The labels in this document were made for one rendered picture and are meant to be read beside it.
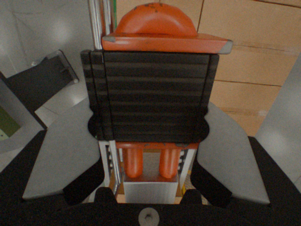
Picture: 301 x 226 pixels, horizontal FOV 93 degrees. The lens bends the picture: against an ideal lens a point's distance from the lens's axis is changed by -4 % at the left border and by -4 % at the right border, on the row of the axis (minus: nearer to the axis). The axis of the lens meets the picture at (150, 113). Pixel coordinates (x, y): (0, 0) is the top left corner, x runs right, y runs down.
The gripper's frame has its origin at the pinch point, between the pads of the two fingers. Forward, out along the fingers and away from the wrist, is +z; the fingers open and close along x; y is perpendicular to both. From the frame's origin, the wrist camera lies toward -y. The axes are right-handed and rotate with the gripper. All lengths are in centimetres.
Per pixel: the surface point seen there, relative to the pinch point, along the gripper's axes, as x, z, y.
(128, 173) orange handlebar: -1.9, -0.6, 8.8
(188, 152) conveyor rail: 32, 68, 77
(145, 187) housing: 0.0, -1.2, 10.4
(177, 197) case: 18, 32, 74
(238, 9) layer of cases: 41, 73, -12
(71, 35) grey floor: -65, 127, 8
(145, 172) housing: -0.1, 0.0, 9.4
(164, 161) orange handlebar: 1.9, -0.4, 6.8
